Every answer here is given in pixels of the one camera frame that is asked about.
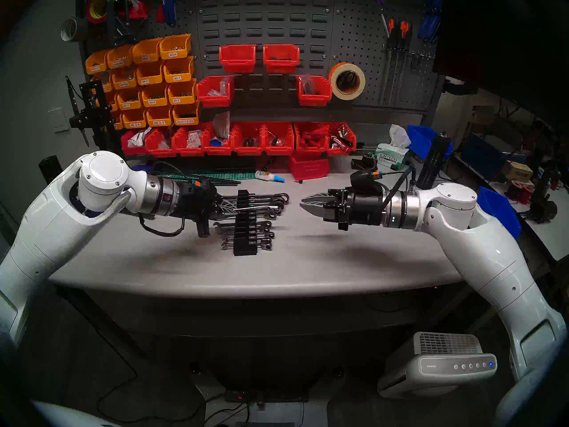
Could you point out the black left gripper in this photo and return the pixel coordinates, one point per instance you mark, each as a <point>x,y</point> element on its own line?
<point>191,206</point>

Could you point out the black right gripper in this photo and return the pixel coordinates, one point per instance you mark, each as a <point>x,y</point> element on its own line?
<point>364,208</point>

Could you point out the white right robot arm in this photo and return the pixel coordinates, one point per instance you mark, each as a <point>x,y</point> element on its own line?
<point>489,252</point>

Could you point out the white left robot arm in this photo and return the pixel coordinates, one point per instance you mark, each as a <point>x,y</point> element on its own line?
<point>44,235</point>

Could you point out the green cutting mat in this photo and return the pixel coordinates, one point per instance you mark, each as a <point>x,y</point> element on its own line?
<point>231,176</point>

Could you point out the red plastic parts bin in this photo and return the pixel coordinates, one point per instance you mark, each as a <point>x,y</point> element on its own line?
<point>281,65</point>
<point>309,170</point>
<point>311,151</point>
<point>313,100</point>
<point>158,153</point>
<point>132,151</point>
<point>351,151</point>
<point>186,152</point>
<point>238,63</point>
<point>246,151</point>
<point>213,100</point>
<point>278,151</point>
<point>218,151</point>

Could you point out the black wrench holder rack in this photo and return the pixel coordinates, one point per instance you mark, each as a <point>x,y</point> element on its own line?
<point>246,251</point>

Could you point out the white glue bottle blue cap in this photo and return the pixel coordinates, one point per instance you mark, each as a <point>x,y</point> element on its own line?
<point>264,175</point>

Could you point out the shortest chrome ratcheting wrench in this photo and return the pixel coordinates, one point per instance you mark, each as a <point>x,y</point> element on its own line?
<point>266,247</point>

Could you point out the clear plastic parts bag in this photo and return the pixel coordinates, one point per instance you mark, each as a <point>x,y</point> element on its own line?
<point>164,143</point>
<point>307,84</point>
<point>138,139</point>
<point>194,139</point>
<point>222,86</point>

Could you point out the Kimtech tissue box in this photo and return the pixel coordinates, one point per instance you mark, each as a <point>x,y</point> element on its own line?
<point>391,157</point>

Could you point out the orange bin labelled M4-0.7X6 HEX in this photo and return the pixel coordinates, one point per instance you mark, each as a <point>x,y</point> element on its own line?
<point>186,117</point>

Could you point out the cream masking tape roll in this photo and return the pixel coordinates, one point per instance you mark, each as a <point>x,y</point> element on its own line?
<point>346,96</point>

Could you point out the orange bin labelled M2.5-5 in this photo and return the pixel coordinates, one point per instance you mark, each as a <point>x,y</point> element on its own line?
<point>159,119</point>

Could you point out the blue plastic bin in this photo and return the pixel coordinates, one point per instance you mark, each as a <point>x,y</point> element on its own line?
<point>420,139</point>
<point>502,212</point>

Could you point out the orange bin labelled M3-6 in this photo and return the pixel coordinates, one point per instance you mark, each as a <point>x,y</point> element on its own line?
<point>181,97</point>

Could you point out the black cylindrical bottle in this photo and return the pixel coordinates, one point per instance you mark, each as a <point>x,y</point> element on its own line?
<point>433,163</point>

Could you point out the orange bin labelled M2.5-6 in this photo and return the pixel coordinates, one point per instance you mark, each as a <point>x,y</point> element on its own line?
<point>134,121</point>

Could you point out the orange bin labelled M3-8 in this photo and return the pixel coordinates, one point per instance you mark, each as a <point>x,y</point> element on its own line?
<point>154,99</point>

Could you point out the orange plastic parts bin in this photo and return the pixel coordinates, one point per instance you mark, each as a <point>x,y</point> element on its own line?
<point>113,105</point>
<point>118,121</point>
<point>106,86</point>

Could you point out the orange bin labelled M3-4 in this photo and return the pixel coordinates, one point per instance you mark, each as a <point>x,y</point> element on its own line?
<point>178,74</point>

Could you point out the orange bin labelled M3-12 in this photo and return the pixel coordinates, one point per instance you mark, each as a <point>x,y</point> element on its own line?
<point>129,102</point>

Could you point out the orange bin labelled M4-6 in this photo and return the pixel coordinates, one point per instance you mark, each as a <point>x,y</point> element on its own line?
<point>150,77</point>

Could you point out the black soldering press stand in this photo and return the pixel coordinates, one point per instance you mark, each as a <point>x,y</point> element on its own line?
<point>95,115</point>

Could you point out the orange bin labelled M3X6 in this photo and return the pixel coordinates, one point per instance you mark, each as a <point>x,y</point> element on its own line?
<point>174,54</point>

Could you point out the orange bin labelled M4X4X6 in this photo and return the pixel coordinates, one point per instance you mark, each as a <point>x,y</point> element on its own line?
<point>124,81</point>

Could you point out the dark blue storage crate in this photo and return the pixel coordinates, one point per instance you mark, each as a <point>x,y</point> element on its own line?
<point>482,157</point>

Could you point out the black perforated cylinder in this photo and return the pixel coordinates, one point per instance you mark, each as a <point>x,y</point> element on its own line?
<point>49,168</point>

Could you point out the orange bin labelled M3X8 BAD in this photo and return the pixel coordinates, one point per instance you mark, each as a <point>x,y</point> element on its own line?
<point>119,58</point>

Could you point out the dark grey pegboard tool panel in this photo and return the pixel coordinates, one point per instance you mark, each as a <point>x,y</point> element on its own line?
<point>275,21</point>

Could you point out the black soldering iron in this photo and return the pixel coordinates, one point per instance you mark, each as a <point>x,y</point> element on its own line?
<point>73,99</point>

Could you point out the black power strip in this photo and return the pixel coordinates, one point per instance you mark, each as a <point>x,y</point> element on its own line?
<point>266,396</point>

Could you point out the orange bin labelled M3X5X4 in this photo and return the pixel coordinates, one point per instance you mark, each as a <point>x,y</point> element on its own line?
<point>97,62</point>

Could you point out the small cardboard box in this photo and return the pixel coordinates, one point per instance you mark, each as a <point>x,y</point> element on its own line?
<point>518,172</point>

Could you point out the white air purifier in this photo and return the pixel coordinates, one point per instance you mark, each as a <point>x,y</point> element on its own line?
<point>444,368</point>

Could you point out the black metal clamp tool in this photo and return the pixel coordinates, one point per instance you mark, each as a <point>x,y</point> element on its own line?
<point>116,30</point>

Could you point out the black desk device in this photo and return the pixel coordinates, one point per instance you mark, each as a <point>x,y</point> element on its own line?
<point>544,210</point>

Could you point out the red and yellow tape roll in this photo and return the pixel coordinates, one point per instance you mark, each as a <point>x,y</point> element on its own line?
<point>90,8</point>

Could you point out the black monitor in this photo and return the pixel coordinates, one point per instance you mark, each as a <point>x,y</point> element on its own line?
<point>511,39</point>

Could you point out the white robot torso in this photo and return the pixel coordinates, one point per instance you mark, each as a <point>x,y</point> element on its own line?
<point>66,417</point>

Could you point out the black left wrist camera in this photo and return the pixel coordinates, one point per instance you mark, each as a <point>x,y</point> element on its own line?
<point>202,187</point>

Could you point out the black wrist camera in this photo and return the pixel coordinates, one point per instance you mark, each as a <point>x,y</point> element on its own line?
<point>202,187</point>
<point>364,179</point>

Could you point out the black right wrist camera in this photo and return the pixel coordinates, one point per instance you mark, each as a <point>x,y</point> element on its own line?
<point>364,179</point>

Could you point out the white wall light switch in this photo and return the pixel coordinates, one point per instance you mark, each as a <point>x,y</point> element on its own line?
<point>58,119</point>

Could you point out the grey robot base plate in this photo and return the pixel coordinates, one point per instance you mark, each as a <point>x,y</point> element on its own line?
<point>311,412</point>

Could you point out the grey duct tape roll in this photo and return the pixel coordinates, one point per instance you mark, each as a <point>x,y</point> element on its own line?
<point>84,28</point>

